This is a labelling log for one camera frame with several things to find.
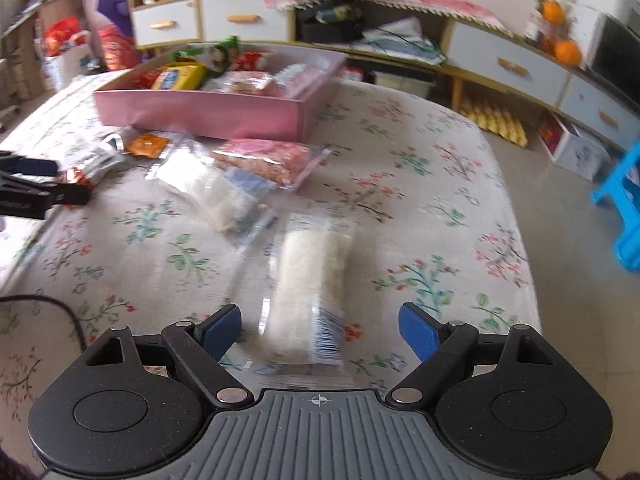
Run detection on orange white snack packet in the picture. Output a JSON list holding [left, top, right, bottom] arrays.
[[62, 141, 125, 188]]

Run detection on orange yellow snack packet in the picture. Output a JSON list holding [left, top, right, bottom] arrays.
[[125, 132, 172, 159]]

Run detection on red snack bag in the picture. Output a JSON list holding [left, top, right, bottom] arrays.
[[131, 68, 163, 89]]

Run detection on white rice cracker pack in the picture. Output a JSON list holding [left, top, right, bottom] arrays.
[[258, 207, 357, 384], [148, 139, 276, 249]]

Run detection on yellow chip bag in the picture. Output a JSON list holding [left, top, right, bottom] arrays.
[[152, 62, 207, 90]]

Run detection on green snack bag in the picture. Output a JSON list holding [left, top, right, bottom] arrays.
[[171, 36, 240, 75]]

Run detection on brown cracker stack pack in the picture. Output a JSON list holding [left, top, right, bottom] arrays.
[[212, 139, 332, 191]]

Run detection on small red candy packet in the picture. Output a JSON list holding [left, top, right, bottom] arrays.
[[233, 51, 272, 72]]

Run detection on silver long cracker pack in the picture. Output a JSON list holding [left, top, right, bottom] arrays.
[[273, 63, 324, 100]]

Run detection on blue white snack packet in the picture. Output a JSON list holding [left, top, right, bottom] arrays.
[[99, 127, 137, 152]]

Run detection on pink round cookie pack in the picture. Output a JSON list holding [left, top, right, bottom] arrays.
[[214, 70, 279, 96]]

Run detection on floral tablecloth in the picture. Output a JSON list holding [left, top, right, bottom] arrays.
[[1, 82, 540, 466]]

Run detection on red lantern bag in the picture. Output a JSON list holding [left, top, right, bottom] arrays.
[[99, 25, 140, 72]]

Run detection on pink cardboard box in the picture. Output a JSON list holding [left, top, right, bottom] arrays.
[[93, 44, 346, 142]]

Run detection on wooden TV cabinet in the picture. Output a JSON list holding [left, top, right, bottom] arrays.
[[127, 0, 639, 151]]

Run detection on yellow egg tray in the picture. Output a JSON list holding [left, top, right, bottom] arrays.
[[460, 96, 528, 148]]

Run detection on blue plastic stool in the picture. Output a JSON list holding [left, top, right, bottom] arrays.
[[591, 142, 639, 272]]

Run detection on orange fruit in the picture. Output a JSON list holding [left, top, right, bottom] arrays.
[[538, 0, 565, 26], [553, 39, 582, 67]]

